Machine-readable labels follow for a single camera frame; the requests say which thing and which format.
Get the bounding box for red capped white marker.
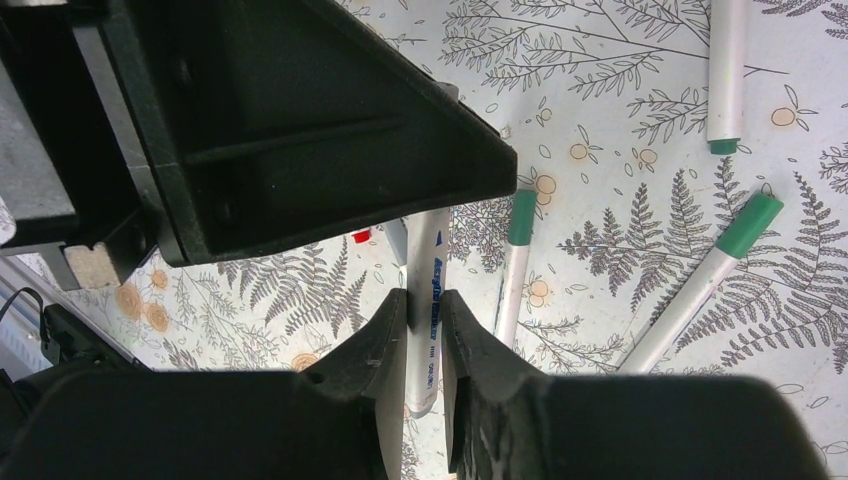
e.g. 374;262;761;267
352;228;372;244

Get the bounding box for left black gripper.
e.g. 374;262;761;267
1;1;155;291

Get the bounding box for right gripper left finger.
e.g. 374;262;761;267
1;289;407;479

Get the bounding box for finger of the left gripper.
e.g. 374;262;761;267
69;1;517;267

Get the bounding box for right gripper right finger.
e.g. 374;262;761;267
440;290;827;479

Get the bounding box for dark green capped marker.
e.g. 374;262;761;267
494;190;537;348

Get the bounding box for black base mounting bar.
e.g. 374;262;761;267
1;287;147;404

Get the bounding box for grey capped slanted marker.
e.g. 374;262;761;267
406;208;451;419

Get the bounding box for teal green capped marker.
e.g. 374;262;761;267
618;193;784;374

